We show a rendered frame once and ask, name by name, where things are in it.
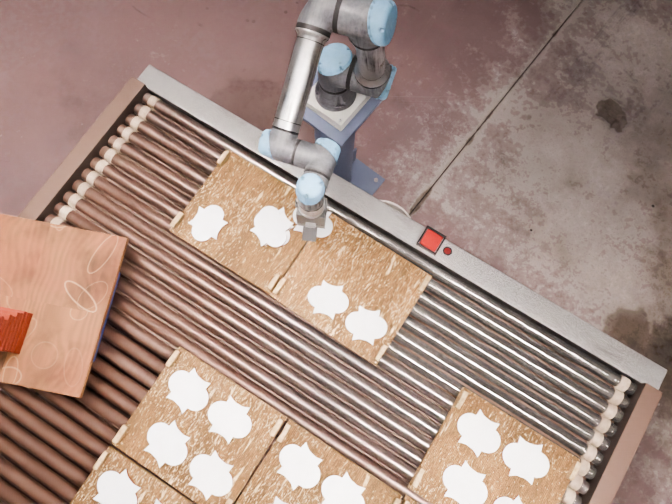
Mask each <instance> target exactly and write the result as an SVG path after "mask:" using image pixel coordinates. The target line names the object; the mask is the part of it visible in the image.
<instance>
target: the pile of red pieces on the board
mask: <svg viewBox="0 0 672 504"><path fill-rule="evenodd" d="M32 315H33V314H32V313H28V312H26V311H21V310H16V309H11V308H5V307H0V351H5V352H11V353H15V354H20V351H21V348H22V345H23V342H24V339H25V336H26V333H27V330H28V327H29V324H30V321H31V318H32Z"/></svg>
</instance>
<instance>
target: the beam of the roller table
mask: <svg viewBox="0 0 672 504"><path fill-rule="evenodd" d="M138 80H139V81H141V82H143V83H144V84H145V85H146V87H147V88H148V90H149V92H150V94H152V95H155V96H157V97H158V98H160V99H161V100H162V101H163V102H165V103H167V104H168V105H170V106H172V107H173V108H175V109H177V110H178V111H180V112H182V113H183V114H185V115H187V116H188V117H190V118H192V119H193V120H195V121H197V122H198V123H200V124H202V125H203V126H205V127H207V128H208V129H210V130H212V131H213V132H215V133H217V134H218V135H220V136H222V137H223V138H225V139H227V140H228V141H230V142H232V143H233V144H235V145H237V146H238V147H240V148H242V149H243V150H245V151H247V152H249V153H250V154H252V155H254V156H255V157H257V158H259V159H260V160H262V161H264V162H265V163H267V164H269V165H270V166H272V167H274V168H275V169H277V170H279V171H280V172H282V173H284V174H285V175H287V176H289V177H290V178H292V179H294V180H295V181H298V179H299V178H300V177H301V176H302V175H303V173H304V170H305V169H302V168H299V167H296V166H293V165H290V164H287V163H284V162H281V161H277V160H272V159H271V158H268V157H266V156H263V155H261V154H260V152H259V150H258V145H259V140H260V137H261V135H262V133H263V131H262V130H260V129H258V128H257V127H255V126H253V125H251V124H250V123H248V122H246V121H245V120H243V119H241V118H240V117H238V116H236V115H235V114H233V113H231V112H229V111H228V110H226V109H224V108H223V107H221V106H219V105H218V104H216V103H214V102H212V101H211V100H209V99H207V98H206V97H204V96H202V95H201V94H199V93H197V92H196V91H194V90H192V89H190V88H189V87H187V86H185V85H184V84H182V83H180V82H179V81H177V80H175V79H174V78H172V77H170V76H168V75H167V74H165V73H163V72H162V71H160V70H158V69H157V68H155V67H153V66H151V65H148V66H147V68H146V69H145V70H144V71H143V73H142V74H141V75H140V76H139V78H138ZM324 198H327V200H329V201H330V202H332V203H334V204H335V205H337V206H339V207H340V208H342V209H344V210H346V211H347V212H349V213H351V214H352V215H354V216H356V217H357V218H359V219H361V220H362V221H364V222H366V223H367V224H369V225H371V226H372V227H374V228H376V229H377V230H379V231H381V232H382V233H384V234H386V235H387V236H389V237H391V238H392V239H394V240H396V241H397V242H399V243H401V244H402V245H404V246H406V247H407V248H409V249H411V250H412V251H414V252H416V253H417V254H419V255H421V256H422V257H424V258H426V259H427V260H429V261H431V262H432V263H434V264H436V265H437V266H439V267H441V268H443V269H444V270H446V271H448V272H449V273H451V274H453V275H454V276H456V277H458V278H459V279H461V280H463V281H464V282H466V283H468V284H469V285H471V286H473V287H474V288H476V289H478V290H479V291H481V292H483V293H484V294H486V295H488V296H489V297H491V298H493V299H494V300H496V301H498V302H499V303H501V304H503V305H504V306H506V307H508V308H509V309H511V310H513V311H514V312H516V313H518V314H519V315H521V316H523V317H524V318H526V319H528V320H529V321H531V322H533V323H534V324H536V325H538V326H540V327H541V328H543V329H545V330H546V331H548V332H550V333H551V334H553V335H555V336H556V337H558V338H560V339H561V340H563V341H565V342H566V343H568V344H570V345H571V346H573V347H575V348H576V349H578V350H580V351H581V352H583V353H585V354H586V355H588V356H590V357H591V358H593V359H595V360H596V361H598V362H600V363H601V364H603V365H605V366H606V367H608V368H610V369H611V370H613V371H615V372H616V373H618V374H620V375H624V376H625V377H627V378H629V379H630V381H631V382H633V383H635V384H638V383H648V384H649V385H651V386H653V387H654V388H656V389H658V390H659V388H660V386H661V384H662V382H663V379H664V377H665V375H666V373H667V369H665V368H663V367H662V366H660V365H658V364H656V363H655V362H653V361H651V360H650V359H648V358H646V357H645V356H643V355H641V354H639V353H638V352H636V351H634V350H633V349H631V348H629V347H628V346H626V345H624V344H623V343H621V342H619V341H617V340H616V339H614V338H612V337H611V336H609V335H607V334H606V333H604V332H602V331H601V330H599V329H597V328H595V327H594V326H592V325H590V324H589V323H587V322H585V321H584V320H582V319H580V318H578V317H577V316H575V315H573V314H572V313H570V312H568V311H567V310H565V309H563V308H562V307H560V306H558V305H556V304H555V303H553V302H551V301H550V300H548V299H546V298H545V297H543V296H541V295H540V294H538V293H536V292H534V291H533V290H531V289H529V288H528V287H526V286H524V285H523V284H521V283H519V282H517V281H516V280H514V279H512V278H511V277H509V276H507V275H506V274H504V273H502V272H501V271H499V270H497V269H495V268H494V267H492V266H490V265H489V264H487V263H485V262H484V261H482V260H480V259H479V258H477V257H475V256H473V255H472V254H470V253H468V252H467V251H465V250H463V249H462V248H460V247H458V246H456V245H455V244H453V243H451V242H450V241H448V240H446V239H445V241H444V242H443V244H442V246H441V247H440V249H439V251H438V252H437V254H436V255H435V256H434V255H433V254H431V253H429V252H428V251H426V250H424V249H422V248H421V247H419V246H417V245H416V243H417V241H418V240H419V238H420V236H421V235H422V233H423V232H424V230H425V228H426V227H424V226H423V225H421V224H419V223H418V222H416V221H414V220H412V219H411V218H409V217H407V216H406V215H404V214H402V213H401V212H399V211H397V210H395V209H394V208H392V207H390V206H389V205H387V204H385V203H384V202H382V201H380V200H379V199H377V198H375V197H373V196H372V195H370V194H368V193H367V192H365V191H363V190H362V189H360V188H358V187H357V186H355V185H353V184H351V183H350V182H348V181H346V180H345V179H343V178H341V177H340V176H338V175H336V174H334V173H332V176H331V179H330V181H329V184H328V187H327V189H326V192H325V195H324ZM447 246H448V247H450V248H451V249H452V254H451V255H449V256H447V255H445V254H444V253H443V248H444V247H447Z"/></svg>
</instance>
